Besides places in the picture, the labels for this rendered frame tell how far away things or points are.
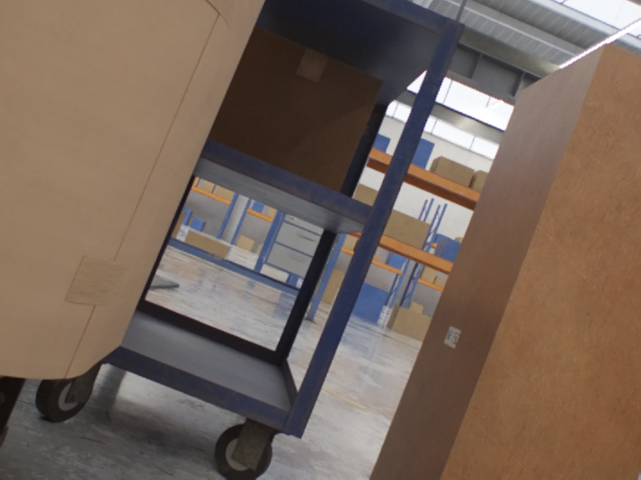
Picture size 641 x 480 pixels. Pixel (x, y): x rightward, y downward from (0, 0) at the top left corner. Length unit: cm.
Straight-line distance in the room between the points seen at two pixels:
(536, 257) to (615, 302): 15
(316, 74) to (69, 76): 83
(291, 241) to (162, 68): 448
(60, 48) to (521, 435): 86
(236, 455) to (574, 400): 57
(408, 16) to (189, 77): 61
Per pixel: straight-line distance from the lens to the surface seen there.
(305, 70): 141
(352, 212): 117
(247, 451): 125
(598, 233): 116
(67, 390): 122
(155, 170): 71
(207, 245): 880
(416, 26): 126
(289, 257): 513
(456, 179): 930
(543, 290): 112
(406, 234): 904
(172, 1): 69
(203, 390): 118
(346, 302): 117
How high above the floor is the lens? 41
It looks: 4 degrees up
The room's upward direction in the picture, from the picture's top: 22 degrees clockwise
